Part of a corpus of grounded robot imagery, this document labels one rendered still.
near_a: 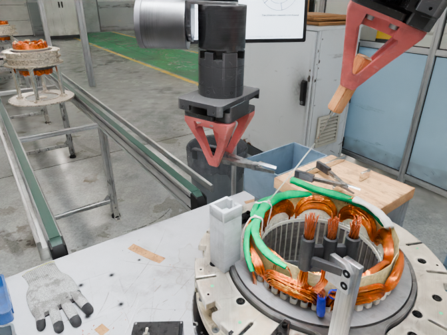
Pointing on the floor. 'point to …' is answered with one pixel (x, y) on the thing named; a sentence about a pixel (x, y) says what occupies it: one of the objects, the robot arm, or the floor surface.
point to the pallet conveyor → (18, 165)
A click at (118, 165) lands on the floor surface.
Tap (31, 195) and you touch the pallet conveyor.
